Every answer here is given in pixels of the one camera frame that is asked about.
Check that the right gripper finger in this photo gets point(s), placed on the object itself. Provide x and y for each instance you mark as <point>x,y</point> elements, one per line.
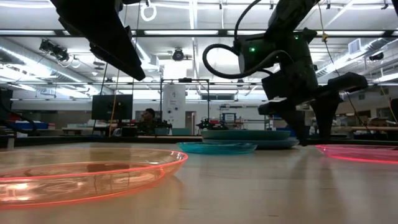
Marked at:
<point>293,121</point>
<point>326,109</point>

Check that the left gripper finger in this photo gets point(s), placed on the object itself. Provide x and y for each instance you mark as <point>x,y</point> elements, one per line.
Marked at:
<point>136,59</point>
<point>99,31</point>

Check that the red transparent plastic plate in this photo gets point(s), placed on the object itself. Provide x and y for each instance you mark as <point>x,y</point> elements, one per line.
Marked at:
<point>367,154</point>

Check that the distant small robot arm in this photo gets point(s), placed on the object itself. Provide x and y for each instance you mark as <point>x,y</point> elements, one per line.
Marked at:
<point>211,125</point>

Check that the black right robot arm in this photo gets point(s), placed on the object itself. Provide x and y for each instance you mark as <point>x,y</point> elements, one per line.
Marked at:
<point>289,12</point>

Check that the large blue plastic plate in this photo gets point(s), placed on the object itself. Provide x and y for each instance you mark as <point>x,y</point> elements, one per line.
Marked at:
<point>273,143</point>

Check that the wooden workbench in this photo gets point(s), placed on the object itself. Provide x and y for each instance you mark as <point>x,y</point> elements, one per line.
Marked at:
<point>367,128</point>

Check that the black ceiling device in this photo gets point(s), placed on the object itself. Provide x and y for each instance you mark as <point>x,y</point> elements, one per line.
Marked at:
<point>54,49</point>

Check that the black computer monitor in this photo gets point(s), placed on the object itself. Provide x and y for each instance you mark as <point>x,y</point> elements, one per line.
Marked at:
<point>112,107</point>

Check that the person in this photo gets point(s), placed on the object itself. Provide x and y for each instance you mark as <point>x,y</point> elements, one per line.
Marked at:
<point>150,113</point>

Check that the white cabinet column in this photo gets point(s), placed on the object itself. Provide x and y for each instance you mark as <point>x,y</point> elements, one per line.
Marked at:
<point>174,105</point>

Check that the small framed screen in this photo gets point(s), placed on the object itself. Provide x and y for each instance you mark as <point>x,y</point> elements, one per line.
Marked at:
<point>229,117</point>

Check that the overhead rig bar with lights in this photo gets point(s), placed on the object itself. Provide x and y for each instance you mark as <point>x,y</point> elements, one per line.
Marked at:
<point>222,32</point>

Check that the small teal transparent plate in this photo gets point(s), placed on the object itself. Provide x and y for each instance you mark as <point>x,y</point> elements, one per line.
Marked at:
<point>217,148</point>

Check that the blue storage bin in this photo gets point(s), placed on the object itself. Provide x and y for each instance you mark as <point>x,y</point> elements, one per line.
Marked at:
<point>28,125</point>

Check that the orange transparent plastic plate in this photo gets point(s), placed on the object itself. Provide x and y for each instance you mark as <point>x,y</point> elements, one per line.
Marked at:
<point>93,186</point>

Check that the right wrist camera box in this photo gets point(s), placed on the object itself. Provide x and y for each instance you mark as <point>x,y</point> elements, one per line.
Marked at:
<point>255,59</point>

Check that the black overhead camera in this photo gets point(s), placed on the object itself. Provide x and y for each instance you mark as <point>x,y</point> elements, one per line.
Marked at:
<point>178,54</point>

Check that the black table frame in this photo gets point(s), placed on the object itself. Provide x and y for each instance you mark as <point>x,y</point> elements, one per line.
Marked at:
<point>77,141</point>

